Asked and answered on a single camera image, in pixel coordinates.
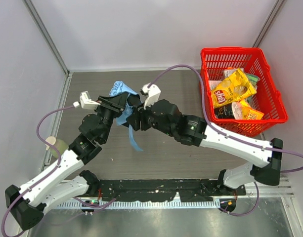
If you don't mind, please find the light blue folding umbrella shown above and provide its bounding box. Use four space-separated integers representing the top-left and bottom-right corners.
109 81 143 152

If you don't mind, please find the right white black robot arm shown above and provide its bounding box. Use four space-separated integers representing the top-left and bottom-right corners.
127 96 283 192

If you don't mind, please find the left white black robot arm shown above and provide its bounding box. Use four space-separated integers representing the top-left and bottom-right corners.
5 91 129 231

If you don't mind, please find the green bottle beige cap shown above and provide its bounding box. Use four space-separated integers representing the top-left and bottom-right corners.
46 136 68 159

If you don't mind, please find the white red snack packet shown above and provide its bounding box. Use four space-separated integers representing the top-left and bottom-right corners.
209 80 221 90

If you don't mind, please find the black snack bag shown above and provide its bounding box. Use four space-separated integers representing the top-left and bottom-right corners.
214 103 235 119

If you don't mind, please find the yellow Lays chip bag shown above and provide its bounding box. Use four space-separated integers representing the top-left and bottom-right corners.
211 68 257 108

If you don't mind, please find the red plastic shopping basket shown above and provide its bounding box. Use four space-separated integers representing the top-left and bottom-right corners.
200 47 288 137

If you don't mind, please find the yellow orange snack bag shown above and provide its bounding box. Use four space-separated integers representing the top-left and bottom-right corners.
232 100 264 120

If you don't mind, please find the green snack packet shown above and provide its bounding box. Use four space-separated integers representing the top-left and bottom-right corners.
245 73 260 86

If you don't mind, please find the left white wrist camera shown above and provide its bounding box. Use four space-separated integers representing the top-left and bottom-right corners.
73 91 101 111

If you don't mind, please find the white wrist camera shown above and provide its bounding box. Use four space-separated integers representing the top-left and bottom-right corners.
73 91 101 111
141 84 161 110

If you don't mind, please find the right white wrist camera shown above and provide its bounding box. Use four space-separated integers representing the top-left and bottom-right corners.
141 84 161 110

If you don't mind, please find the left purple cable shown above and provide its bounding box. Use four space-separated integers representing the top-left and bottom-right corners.
0 105 117 237

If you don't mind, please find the purple cable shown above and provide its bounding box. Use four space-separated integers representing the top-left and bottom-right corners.
147 64 303 218
0 105 117 237

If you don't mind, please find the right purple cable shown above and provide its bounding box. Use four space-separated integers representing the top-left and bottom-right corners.
147 64 303 218

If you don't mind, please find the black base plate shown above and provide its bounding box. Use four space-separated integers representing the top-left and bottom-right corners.
93 179 246 202

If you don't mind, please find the aluminium front rail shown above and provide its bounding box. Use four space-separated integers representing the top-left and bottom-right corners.
56 199 220 210

